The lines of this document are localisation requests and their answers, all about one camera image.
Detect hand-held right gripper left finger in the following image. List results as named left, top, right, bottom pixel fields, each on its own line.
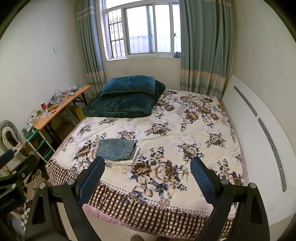
left=24, top=156, right=106, bottom=241

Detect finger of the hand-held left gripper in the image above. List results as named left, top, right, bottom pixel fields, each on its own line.
left=0, top=149, right=15, bottom=169
left=0, top=154, right=38, bottom=189

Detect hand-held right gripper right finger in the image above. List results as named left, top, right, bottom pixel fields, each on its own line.
left=190, top=157, right=271, bottom=241

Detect blue denim pants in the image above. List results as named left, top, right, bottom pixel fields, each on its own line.
left=95, top=138, right=137, bottom=162

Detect white electric fan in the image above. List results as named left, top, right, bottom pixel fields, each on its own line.
left=0, top=120, right=23, bottom=154

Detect green storage rack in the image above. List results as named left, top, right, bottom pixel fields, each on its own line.
left=22, top=123, right=56, bottom=163

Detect folded white garment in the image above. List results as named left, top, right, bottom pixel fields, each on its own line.
left=104, top=146, right=141, bottom=166

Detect floral bedspread bed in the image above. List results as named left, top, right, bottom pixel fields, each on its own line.
left=45, top=89, right=245, bottom=239

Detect white headboard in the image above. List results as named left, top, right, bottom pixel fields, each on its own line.
left=220, top=75, right=296, bottom=226

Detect cardboard box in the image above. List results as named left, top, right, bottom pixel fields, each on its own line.
left=68, top=105, right=86, bottom=122

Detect wooden folding table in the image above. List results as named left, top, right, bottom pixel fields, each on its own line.
left=30, top=85, right=92, bottom=149

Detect dark teal folded quilt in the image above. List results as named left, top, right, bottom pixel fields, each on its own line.
left=83, top=80, right=166, bottom=118

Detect dark teal pillow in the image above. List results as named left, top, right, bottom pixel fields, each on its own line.
left=101, top=75, right=156, bottom=96

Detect teal striped curtain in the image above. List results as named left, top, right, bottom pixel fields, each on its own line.
left=75, top=0, right=107, bottom=97
left=179, top=0, right=234, bottom=100

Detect white framed window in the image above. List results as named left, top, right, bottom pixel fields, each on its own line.
left=98, top=0, right=182, bottom=61

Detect tangle of cables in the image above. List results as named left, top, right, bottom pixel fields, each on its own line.
left=47, top=85, right=82, bottom=109

